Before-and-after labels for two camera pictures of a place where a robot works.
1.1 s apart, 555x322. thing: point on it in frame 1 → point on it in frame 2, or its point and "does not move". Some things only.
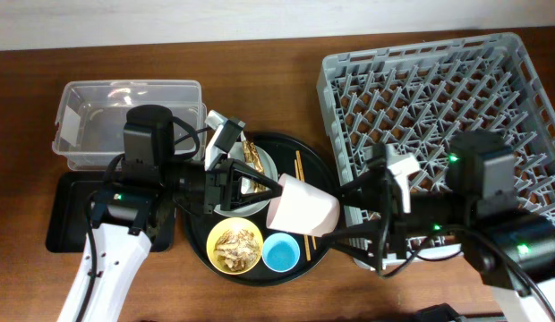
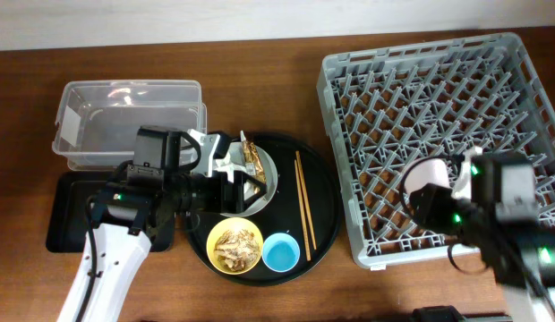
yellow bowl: (234, 246) does not move
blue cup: (281, 252) does not move
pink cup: (303, 208) → (427, 170)
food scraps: (236, 249) does not move
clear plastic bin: (90, 117) does not move
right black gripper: (395, 223) → (428, 211)
